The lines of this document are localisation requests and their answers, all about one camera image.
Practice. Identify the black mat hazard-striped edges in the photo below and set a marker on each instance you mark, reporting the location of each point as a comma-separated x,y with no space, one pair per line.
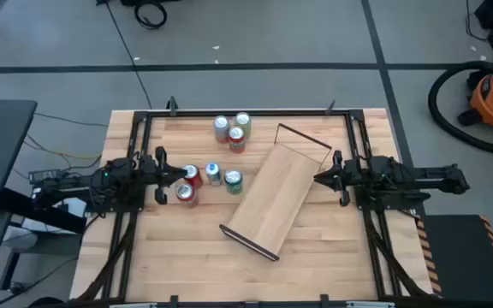
465,256

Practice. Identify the dark green can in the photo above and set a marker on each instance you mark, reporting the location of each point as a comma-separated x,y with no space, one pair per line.
233,176

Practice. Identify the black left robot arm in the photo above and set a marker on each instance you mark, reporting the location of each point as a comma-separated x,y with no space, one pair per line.
79,184

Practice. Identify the red can white script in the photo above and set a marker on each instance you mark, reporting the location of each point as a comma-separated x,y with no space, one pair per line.
184,191

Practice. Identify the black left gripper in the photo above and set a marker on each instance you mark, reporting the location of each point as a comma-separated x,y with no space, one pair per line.
152,173

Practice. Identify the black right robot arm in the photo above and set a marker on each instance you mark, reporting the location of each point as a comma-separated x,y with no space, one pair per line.
413,177

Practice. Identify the black aluminium table frame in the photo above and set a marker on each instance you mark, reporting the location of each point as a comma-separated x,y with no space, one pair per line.
251,113

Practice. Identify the white paper sheet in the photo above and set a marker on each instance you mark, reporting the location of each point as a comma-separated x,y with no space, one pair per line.
37,224

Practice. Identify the slim blue and silver can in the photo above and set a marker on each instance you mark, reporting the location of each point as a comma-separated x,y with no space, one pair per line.
213,169

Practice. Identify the red can blue-white label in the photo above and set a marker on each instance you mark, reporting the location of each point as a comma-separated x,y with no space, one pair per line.
236,134
193,173

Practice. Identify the silver and pink can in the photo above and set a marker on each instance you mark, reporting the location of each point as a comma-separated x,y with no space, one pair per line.
221,125

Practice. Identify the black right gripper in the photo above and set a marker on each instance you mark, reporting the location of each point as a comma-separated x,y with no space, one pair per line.
349,173

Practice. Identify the light green can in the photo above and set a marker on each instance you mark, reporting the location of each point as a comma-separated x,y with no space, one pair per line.
243,119

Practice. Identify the black power adapter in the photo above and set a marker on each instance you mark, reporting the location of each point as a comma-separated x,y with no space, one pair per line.
45,175

